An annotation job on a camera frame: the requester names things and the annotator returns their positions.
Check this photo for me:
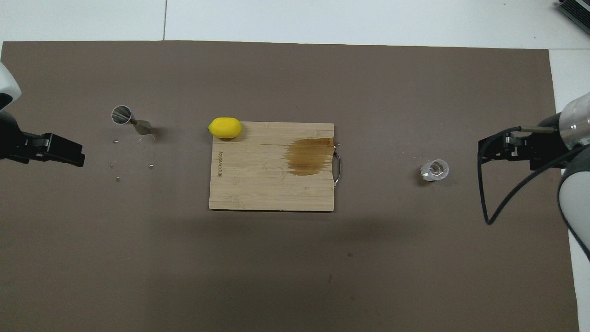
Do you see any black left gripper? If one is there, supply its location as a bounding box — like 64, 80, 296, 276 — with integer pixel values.
0, 111, 86, 167

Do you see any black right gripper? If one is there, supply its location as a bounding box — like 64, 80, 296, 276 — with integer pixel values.
478, 113, 570, 172

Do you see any small clear glass cup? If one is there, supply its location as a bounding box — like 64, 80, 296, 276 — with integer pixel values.
420, 159, 450, 182

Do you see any steel jigger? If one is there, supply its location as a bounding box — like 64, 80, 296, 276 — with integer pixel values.
111, 105, 153, 136

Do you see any grey ribbed device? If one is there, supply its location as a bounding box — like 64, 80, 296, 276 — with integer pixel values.
555, 0, 590, 35

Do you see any yellow lemon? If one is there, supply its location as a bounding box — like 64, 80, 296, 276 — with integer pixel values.
208, 117, 242, 139

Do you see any bamboo cutting board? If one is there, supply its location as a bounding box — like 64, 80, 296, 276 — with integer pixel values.
209, 122, 342, 212

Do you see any brown table mat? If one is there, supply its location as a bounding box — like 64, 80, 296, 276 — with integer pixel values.
0, 41, 580, 332

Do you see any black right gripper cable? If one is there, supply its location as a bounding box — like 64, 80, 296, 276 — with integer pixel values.
478, 126, 573, 225

